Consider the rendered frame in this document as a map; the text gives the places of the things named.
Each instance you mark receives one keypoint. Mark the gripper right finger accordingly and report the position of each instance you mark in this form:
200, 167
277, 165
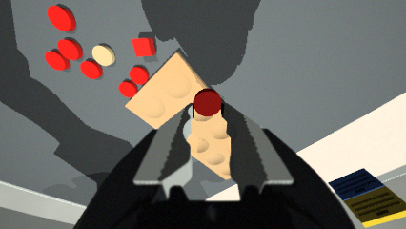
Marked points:
260, 158

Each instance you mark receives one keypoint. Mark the red cube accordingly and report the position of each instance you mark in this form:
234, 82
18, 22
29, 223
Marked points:
143, 47

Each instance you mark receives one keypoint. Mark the cream disc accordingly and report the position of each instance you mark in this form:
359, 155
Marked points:
103, 55

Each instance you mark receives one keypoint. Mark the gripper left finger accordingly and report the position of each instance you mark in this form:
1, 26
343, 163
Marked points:
162, 159

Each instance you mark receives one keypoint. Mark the tan tray with round pockets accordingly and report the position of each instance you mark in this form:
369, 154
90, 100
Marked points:
171, 89

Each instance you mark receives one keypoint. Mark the red disc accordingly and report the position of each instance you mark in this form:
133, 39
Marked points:
128, 89
61, 18
139, 75
57, 60
207, 102
91, 69
70, 49

